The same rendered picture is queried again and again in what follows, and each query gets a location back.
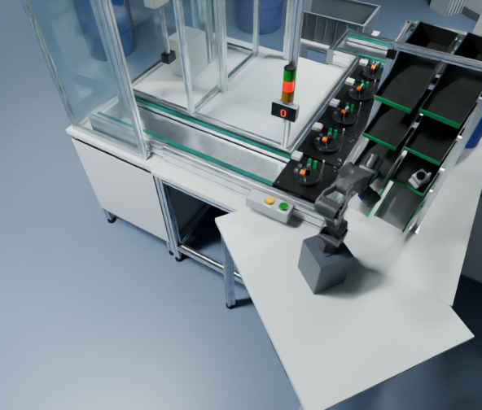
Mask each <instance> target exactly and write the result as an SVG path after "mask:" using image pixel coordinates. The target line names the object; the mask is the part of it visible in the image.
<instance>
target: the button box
mask: <svg viewBox="0 0 482 410"><path fill-rule="evenodd" d="M269 196H271V195H269V194H266V193H264V192H261V191H259V190H256V189H254V188H252V190H251V191H250V193H249V194H248V196H247V197H246V206H247V207H250V208H252V209H254V210H257V211H259V212H261V213H264V214H266V215H267V216H271V217H273V218H274V219H277V220H280V221H282V222H284V223H287V222H288V220H289V219H290V217H291V215H292V213H293V208H294V205H292V204H290V203H287V202H285V201H283V200H281V199H279V198H275V197H274V196H271V197H273V198H274V203H272V204H268V203H266V202H265V198H266V197H269ZM280 203H287V204H288V209H287V210H285V211H284V210H281V209H280V208H279V204H280Z"/></svg>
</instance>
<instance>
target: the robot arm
mask: <svg viewBox="0 0 482 410"><path fill-rule="evenodd" d="M383 161H384V159H382V158H381V157H379V156H378V155H377V154H375V153H373V154H372V153H369V154H368V156H367V157H366V160H365V162H364V163H363V164H357V165H354V164H353V163H352V162H351V161H349V162H347V163H346V164H345V165H344V166H343V167H341V168H339V170H338V173H339V174H340V175H341V176H342V177H343V179H338V180H337V181H336V183H335V184H334V185H333V186H331V187H329V188H327V189H325V190H324V191H323V192H322V193H321V194H320V196H319V197H318V199H317V200H316V202H315V204H314V206H313V207H314V212H316V213H317V214H319V215H320V216H323V218H324V221H323V223H322V226H321V228H320V230H319V233H318V237H319V238H321V241H320V242H318V243H317V246H318V248H319V249H320V251H321V252H322V253H323V255H324V256H325V257H327V256H329V255H333V254H335V253H338V252H340V249H339V246H340V245H341V243H342V242H343V240H344V239H345V237H346V234H347V232H348V222H347V221H346V220H345V219H343V218H341V217H342V215H343V214H344V213H345V211H346V210H347V208H348V197H349V195H350V194H351V192H352V191H355V192H357V193H358V195H357V196H358V197H359V199H360V200H361V201H362V202H363V203H364V204H365V205H366V207H368V208H370V207H372V206H373V205H375V204H376V203H377V202H378V201H379V200H380V199H381V197H380V196H379V194H378V193H377V192H376V191H374V190H373V189H372V188H371V187H370V185H371V184H372V183H373V182H374V180H376V179H377V178H378V177H380V176H381V175H382V173H381V172H380V170H379V168H380V166H381V165H382V163H383ZM335 191H337V192H339V193H341V194H343V195H345V196H346V204H345V205H344V206H343V205H341V204H339V203H337V202H335V201H334V200H332V199H330V198H328V197H326V196H327V195H328V194H331V193H333V192H335Z"/></svg>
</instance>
